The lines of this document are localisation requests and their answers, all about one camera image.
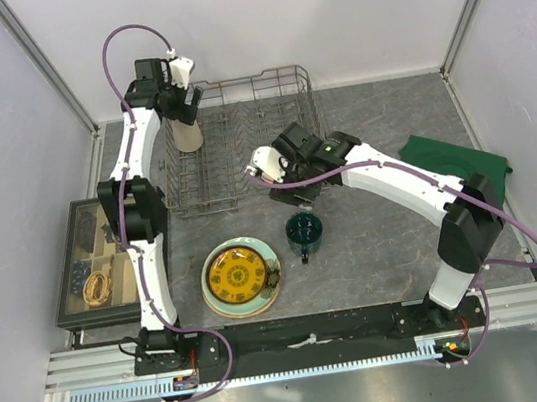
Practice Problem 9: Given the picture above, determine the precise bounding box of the beige plastic cup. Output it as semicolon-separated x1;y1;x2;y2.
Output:
170;120;204;154

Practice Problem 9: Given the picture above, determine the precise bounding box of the dark green mug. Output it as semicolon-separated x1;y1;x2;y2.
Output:
284;211;324;264

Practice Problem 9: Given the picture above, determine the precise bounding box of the mint green flower plate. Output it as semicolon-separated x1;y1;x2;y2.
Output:
200;236;282;298

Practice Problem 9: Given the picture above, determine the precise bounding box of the yellow black patterned plate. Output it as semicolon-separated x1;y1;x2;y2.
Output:
205;245;269;305

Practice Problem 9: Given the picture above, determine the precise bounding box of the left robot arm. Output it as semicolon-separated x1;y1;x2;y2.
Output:
97;51;203;376

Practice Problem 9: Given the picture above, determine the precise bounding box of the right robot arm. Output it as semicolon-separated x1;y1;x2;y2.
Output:
246;123;504;331

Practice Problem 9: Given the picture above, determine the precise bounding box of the green folded cloth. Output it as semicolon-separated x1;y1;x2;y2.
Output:
398;135;513;203

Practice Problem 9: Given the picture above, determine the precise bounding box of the black framed compartment box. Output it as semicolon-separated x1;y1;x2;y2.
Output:
56;198;144;332

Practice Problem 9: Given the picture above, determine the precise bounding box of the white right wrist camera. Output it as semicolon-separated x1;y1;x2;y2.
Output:
245;146;289;184

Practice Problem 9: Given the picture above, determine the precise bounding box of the grey wire dish rack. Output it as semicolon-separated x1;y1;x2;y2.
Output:
154;64;324;218

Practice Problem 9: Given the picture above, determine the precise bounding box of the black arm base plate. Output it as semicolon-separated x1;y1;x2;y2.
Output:
131;295;486;385

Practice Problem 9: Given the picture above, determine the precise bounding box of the coiled tan rope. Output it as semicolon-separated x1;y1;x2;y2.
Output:
78;267;117;309

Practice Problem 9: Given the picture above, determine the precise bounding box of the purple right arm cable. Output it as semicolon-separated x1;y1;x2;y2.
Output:
245;123;537;394

